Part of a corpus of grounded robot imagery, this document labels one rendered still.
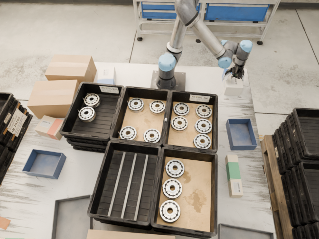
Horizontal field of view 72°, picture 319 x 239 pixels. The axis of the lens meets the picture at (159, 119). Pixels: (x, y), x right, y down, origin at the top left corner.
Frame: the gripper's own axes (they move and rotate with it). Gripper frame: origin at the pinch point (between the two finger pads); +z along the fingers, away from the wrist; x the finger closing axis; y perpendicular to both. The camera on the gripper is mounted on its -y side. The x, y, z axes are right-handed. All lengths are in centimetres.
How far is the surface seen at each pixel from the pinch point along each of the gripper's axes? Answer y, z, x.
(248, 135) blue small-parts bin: 44.0, 5.8, 7.7
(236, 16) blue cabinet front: -141, 39, 30
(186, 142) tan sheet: 58, -7, -35
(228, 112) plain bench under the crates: 25.9, 6.2, -3.9
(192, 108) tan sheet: 32.7, -6.8, -30.6
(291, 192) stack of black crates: 68, 49, 50
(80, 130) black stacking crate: 53, -7, -101
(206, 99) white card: 29.4, -12.7, -22.4
